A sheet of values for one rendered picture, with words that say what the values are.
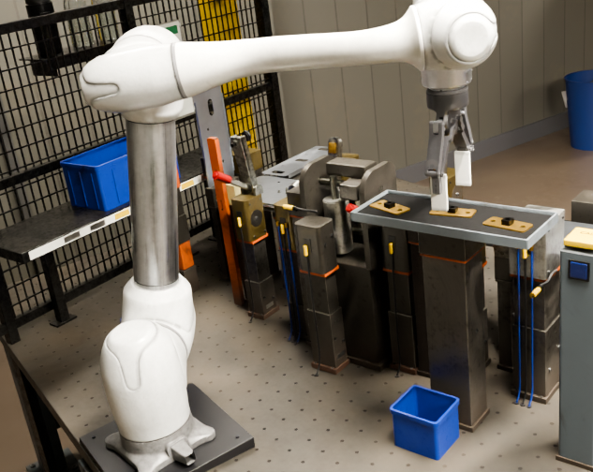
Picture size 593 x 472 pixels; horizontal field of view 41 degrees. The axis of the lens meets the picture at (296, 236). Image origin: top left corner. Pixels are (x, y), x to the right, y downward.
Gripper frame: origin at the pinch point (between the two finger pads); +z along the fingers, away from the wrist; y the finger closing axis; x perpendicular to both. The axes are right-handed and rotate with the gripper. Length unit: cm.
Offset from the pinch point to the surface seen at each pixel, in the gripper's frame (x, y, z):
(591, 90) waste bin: 44, 398, 78
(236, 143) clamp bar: 66, 25, 0
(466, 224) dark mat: -4.2, -5.0, 4.3
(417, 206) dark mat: 7.9, 1.8, 4.3
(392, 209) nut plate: 11.8, -1.3, 4.0
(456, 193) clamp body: 18, 53, 21
